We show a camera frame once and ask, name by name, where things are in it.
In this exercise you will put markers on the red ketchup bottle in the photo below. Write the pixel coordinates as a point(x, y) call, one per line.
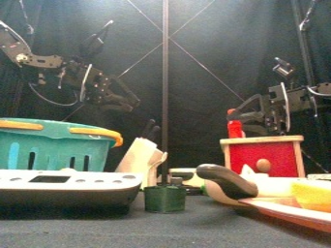
point(235, 129)

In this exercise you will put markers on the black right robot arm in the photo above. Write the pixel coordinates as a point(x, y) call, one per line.
point(306, 100)

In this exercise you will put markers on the red wooden drawer box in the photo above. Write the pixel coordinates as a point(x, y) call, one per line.
point(281, 151)

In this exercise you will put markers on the white knife block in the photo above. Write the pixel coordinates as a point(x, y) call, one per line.
point(141, 158)

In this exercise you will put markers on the flat grey white item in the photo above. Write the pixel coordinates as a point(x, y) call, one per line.
point(319, 177)

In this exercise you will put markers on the yellow orange toy fruit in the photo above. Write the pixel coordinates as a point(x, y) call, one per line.
point(314, 195)

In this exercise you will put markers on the wooden tray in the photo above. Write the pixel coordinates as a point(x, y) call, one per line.
point(293, 213)

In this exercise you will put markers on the white and black scale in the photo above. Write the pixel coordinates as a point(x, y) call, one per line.
point(64, 190)

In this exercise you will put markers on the dark green cup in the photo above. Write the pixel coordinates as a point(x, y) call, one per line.
point(165, 199)

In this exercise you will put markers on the thin black frame pole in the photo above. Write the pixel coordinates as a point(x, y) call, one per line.
point(165, 80)

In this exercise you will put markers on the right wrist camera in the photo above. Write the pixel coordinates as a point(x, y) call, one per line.
point(285, 68)

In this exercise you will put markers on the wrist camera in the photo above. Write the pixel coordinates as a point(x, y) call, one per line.
point(97, 40)
point(285, 68)

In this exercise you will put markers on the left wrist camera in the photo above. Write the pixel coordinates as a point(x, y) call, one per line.
point(97, 40)

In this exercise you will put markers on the thick black frame post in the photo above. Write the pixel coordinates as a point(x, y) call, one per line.
point(303, 48)

